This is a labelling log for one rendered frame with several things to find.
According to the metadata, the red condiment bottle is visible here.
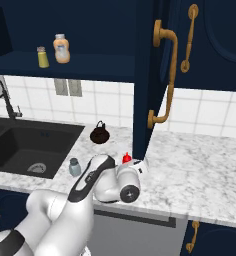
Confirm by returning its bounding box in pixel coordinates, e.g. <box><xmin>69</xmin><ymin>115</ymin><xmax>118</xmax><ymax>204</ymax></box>
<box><xmin>122</xmin><ymin>152</ymin><xmax>133</xmax><ymax>165</ymax></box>

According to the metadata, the navy open cabinet door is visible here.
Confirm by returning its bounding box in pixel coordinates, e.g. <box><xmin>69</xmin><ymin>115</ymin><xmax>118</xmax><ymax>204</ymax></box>
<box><xmin>132</xmin><ymin>0</ymin><xmax>178</xmax><ymax>161</ymax></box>

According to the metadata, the grey shaker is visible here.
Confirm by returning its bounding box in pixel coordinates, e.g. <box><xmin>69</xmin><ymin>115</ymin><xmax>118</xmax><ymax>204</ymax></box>
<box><xmin>68</xmin><ymin>157</ymin><xmax>82</xmax><ymax>177</ymax></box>

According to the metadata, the orange condiment bottle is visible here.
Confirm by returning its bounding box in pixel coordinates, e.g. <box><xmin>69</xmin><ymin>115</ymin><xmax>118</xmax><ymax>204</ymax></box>
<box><xmin>53</xmin><ymin>33</ymin><xmax>71</xmax><ymax>64</ymax></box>

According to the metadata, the yellow shaker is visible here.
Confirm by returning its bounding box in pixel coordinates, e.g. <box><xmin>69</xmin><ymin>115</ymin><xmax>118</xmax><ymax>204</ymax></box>
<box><xmin>36</xmin><ymin>46</ymin><xmax>50</xmax><ymax>69</ymax></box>

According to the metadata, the navy closed cabinet door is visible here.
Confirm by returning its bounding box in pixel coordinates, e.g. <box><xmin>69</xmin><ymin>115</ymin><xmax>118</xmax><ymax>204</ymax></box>
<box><xmin>171</xmin><ymin>0</ymin><xmax>236</xmax><ymax>93</ymax></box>

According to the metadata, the navy base cabinet door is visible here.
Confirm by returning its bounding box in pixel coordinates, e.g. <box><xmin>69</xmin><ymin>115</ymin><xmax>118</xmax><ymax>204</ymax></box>
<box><xmin>179</xmin><ymin>219</ymin><xmax>236</xmax><ymax>256</ymax></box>
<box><xmin>0</xmin><ymin>187</ymin><xmax>35</xmax><ymax>238</ymax></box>

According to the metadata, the dark brown kettle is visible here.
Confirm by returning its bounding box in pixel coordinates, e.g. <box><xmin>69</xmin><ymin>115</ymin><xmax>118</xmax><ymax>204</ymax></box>
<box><xmin>89</xmin><ymin>120</ymin><xmax>111</xmax><ymax>145</ymax></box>

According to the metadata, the black sink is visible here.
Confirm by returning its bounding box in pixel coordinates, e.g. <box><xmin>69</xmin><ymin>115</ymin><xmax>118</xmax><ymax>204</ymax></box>
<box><xmin>0</xmin><ymin>115</ymin><xmax>86</xmax><ymax>180</ymax></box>

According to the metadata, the grey dishwasher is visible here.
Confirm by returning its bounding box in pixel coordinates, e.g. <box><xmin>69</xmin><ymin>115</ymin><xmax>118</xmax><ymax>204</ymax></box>
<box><xmin>87</xmin><ymin>204</ymin><xmax>188</xmax><ymax>256</ymax></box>

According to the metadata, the black sink tap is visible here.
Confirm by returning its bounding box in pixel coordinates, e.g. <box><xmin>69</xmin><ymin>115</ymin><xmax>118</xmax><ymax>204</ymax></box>
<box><xmin>0</xmin><ymin>75</ymin><xmax>24</xmax><ymax>120</ymax></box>

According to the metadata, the grey wall outlet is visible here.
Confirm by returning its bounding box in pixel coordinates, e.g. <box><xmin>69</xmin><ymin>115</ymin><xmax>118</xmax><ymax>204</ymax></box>
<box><xmin>68</xmin><ymin>79</ymin><xmax>83</xmax><ymax>98</ymax></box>
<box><xmin>53</xmin><ymin>78</ymin><xmax>70</xmax><ymax>97</ymax></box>

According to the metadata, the brass curved door handle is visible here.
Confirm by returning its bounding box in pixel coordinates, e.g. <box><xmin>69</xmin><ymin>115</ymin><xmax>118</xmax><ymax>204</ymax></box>
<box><xmin>147</xmin><ymin>19</ymin><xmax>179</xmax><ymax>130</ymax></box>

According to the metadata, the navy open wall cabinet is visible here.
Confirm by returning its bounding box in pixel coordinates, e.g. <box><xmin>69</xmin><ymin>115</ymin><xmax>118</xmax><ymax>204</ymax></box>
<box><xmin>0</xmin><ymin>0</ymin><xmax>138</xmax><ymax>84</ymax></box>

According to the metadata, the brass straight door handle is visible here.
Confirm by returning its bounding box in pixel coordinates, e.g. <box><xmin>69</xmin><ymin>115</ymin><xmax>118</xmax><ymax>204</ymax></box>
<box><xmin>180</xmin><ymin>3</ymin><xmax>200</xmax><ymax>74</ymax></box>

